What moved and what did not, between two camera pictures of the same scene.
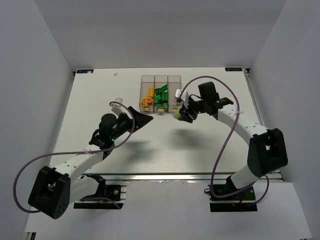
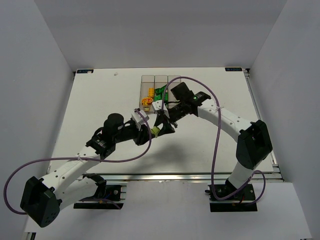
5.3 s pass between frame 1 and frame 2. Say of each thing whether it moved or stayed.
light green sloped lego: moved
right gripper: moved
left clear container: stayed
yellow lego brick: stayed
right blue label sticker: stayed
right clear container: stayed
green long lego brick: stayed
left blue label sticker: stayed
